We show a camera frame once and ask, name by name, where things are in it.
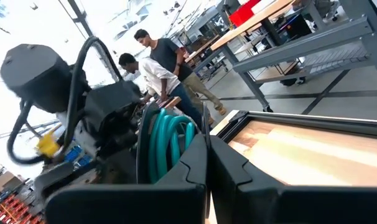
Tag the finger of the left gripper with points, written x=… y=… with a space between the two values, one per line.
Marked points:
x=67 y=179

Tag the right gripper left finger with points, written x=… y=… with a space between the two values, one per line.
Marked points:
x=129 y=205

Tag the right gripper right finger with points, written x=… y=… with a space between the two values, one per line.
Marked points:
x=269 y=205

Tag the blue storage bins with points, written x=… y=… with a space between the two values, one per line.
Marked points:
x=73 y=154

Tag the person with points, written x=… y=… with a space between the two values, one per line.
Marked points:
x=168 y=56
x=157 y=74

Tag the red parts bins rack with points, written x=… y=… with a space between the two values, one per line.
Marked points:
x=11 y=208

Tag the cardboard box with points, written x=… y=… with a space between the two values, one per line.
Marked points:
x=3 y=182

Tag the red box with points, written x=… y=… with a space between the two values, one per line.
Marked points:
x=243 y=14

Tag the grey metal cart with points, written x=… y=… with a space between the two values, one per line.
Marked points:
x=300 y=46

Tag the wooden top workbench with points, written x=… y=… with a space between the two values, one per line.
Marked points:
x=254 y=20

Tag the black aluminium table frame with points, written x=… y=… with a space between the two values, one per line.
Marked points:
x=316 y=124

